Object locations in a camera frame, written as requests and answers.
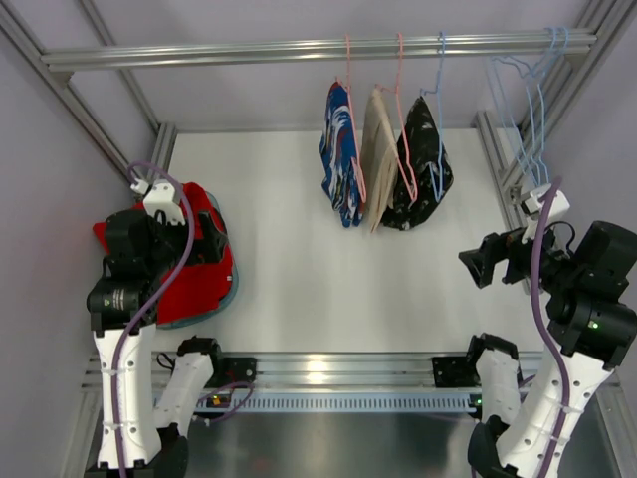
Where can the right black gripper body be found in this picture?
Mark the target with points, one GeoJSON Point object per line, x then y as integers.
{"type": "Point", "coordinates": [514, 257]}

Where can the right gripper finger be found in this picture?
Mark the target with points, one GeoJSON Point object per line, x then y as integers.
{"type": "Point", "coordinates": [481, 265]}
{"type": "Point", "coordinates": [496, 245]}

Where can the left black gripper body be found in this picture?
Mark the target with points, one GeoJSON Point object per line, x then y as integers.
{"type": "Point", "coordinates": [209, 238]}

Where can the pink wire hanger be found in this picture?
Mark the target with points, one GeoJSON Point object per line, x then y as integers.
{"type": "Point", "coordinates": [405, 168]}
{"type": "Point", "coordinates": [351, 99]}

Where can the beige trousers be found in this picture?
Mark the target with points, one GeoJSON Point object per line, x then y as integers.
{"type": "Point", "coordinates": [378, 157]}

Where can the blue patterned trousers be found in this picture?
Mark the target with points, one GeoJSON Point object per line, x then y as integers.
{"type": "Point", "coordinates": [338, 156]}

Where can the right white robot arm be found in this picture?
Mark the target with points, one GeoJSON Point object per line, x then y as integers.
{"type": "Point", "coordinates": [587, 332]}

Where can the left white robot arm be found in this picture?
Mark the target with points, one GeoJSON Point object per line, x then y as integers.
{"type": "Point", "coordinates": [141, 436]}

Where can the blue hanger holding trousers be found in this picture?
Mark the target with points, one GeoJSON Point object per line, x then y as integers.
{"type": "Point", "coordinates": [439, 119]}

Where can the black patterned trousers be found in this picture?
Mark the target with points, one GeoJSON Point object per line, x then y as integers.
{"type": "Point", "coordinates": [422, 138]}

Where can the red garment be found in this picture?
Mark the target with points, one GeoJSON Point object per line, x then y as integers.
{"type": "Point", "coordinates": [199, 200]}

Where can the teal laundry basket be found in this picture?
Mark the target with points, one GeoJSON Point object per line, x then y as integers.
{"type": "Point", "coordinates": [199, 292]}

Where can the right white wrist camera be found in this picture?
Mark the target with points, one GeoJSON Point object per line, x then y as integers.
{"type": "Point", "coordinates": [533, 201]}

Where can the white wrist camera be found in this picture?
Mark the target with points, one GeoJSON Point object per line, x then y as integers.
{"type": "Point", "coordinates": [533, 201]}
{"type": "Point", "coordinates": [160, 201]}

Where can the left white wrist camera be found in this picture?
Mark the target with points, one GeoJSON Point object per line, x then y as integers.
{"type": "Point", "coordinates": [160, 201]}

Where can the grey slotted cable duct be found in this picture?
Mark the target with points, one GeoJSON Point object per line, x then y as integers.
{"type": "Point", "coordinates": [340, 402]}

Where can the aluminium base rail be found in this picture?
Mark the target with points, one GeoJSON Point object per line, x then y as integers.
{"type": "Point", "coordinates": [332, 372]}

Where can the aluminium hanging rail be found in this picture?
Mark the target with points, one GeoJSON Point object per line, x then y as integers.
{"type": "Point", "coordinates": [111, 58]}

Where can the aluminium frame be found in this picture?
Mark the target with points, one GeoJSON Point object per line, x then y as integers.
{"type": "Point", "coordinates": [249, 134]}

